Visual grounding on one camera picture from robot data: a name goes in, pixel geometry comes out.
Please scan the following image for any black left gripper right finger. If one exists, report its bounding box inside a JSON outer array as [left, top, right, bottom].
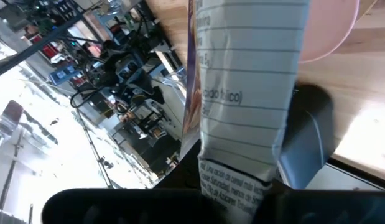
[[254, 82, 385, 224]]

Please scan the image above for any yellow cereal box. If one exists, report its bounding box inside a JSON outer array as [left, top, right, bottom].
[[179, 0, 311, 224]]

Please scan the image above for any pink plate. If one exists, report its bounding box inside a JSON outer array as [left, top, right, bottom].
[[299, 0, 361, 64]]

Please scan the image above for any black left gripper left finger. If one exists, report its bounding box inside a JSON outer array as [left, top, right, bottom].
[[41, 138, 226, 224]]

